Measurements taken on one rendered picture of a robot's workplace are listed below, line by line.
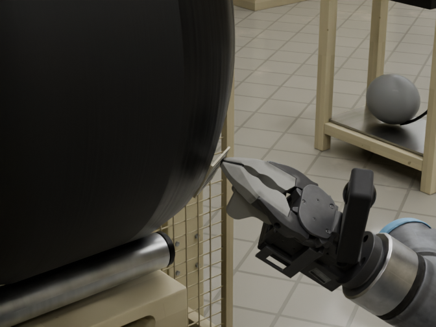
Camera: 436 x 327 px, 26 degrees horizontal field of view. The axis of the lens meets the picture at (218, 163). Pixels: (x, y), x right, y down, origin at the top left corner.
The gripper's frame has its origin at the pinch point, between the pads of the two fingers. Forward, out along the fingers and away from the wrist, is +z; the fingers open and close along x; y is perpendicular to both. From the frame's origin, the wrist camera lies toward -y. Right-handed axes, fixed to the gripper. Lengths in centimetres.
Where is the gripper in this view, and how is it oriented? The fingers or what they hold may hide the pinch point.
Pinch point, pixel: (234, 164)
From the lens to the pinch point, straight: 104.5
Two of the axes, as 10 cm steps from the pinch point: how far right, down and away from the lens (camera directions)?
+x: 2.0, -6.7, 7.2
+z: -8.1, -5.2, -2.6
